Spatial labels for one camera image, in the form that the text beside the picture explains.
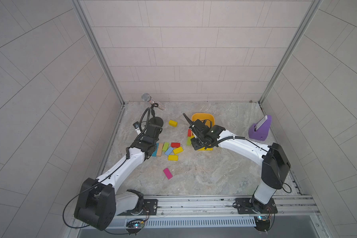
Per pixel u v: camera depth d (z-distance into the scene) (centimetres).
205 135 61
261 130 89
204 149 91
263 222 69
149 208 70
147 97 82
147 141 63
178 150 90
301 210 70
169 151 89
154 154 88
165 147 91
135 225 65
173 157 87
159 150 89
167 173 83
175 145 94
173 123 102
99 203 38
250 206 65
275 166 45
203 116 102
